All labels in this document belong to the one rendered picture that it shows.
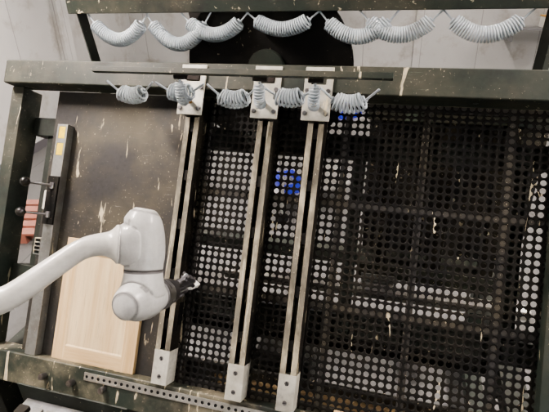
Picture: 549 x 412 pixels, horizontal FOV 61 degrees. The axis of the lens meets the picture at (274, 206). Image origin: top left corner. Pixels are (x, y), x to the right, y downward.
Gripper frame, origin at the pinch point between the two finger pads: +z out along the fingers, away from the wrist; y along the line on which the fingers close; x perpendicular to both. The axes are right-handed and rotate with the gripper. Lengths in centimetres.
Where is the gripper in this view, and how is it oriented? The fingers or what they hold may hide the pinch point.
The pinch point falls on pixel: (191, 284)
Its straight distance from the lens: 158.0
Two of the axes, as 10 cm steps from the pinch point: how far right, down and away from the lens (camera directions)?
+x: -7.4, -6.4, 2.0
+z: 2.3, 0.4, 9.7
